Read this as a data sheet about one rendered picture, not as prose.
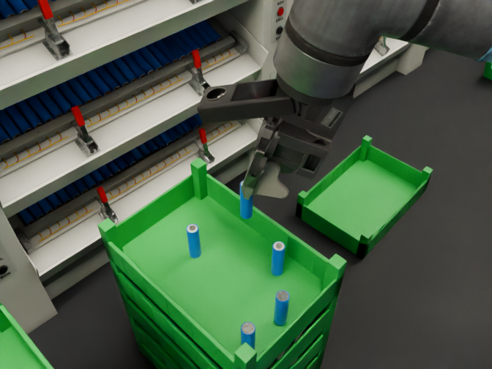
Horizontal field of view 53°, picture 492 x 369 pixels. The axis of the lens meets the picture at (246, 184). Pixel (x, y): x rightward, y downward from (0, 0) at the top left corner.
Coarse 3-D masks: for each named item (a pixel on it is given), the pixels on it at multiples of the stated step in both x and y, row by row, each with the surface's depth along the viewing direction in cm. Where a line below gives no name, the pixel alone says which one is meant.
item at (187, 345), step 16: (128, 288) 79; (144, 304) 77; (336, 304) 76; (160, 320) 75; (320, 320) 73; (176, 336) 73; (304, 336) 71; (192, 352) 72; (288, 352) 70; (208, 368) 71; (272, 368) 68
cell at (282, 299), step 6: (276, 294) 65; (282, 294) 65; (288, 294) 65; (276, 300) 65; (282, 300) 65; (288, 300) 65; (276, 306) 66; (282, 306) 65; (276, 312) 67; (282, 312) 66; (276, 318) 68; (282, 318) 68; (282, 324) 69
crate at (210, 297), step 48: (192, 192) 85; (144, 240) 80; (240, 240) 80; (288, 240) 75; (144, 288) 72; (192, 288) 73; (240, 288) 73; (288, 288) 73; (336, 288) 71; (192, 336) 67; (240, 336) 68; (288, 336) 65
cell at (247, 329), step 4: (244, 324) 62; (248, 324) 62; (252, 324) 62; (244, 328) 62; (248, 328) 62; (252, 328) 62; (244, 332) 62; (248, 332) 62; (252, 332) 62; (244, 336) 62; (248, 336) 62; (252, 336) 62; (244, 340) 63; (248, 340) 62; (252, 340) 63; (248, 344) 63; (252, 344) 63
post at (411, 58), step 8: (408, 48) 163; (416, 48) 163; (424, 48) 168; (400, 56) 167; (408, 56) 165; (416, 56) 167; (400, 64) 168; (408, 64) 166; (416, 64) 170; (408, 72) 169
